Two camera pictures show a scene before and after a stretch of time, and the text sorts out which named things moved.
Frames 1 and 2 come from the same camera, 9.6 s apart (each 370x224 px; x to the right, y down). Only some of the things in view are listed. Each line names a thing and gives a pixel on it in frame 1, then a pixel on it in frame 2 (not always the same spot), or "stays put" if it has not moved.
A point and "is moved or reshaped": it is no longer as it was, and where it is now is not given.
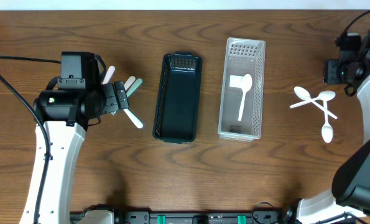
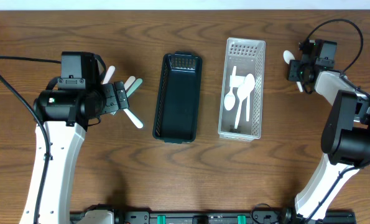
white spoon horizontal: (304, 94) → (242, 93)
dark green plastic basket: (178, 98) stays put
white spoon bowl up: (324, 95) → (288, 56)
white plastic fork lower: (137, 123) stays put
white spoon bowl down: (327, 130) is moved or reshaped
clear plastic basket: (242, 90) stays put
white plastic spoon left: (109, 74) stays put
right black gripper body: (339, 73) → (298, 71)
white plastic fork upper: (129, 81) stays put
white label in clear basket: (235, 81) stays put
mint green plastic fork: (134, 87) stays put
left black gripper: (121, 95) stays put
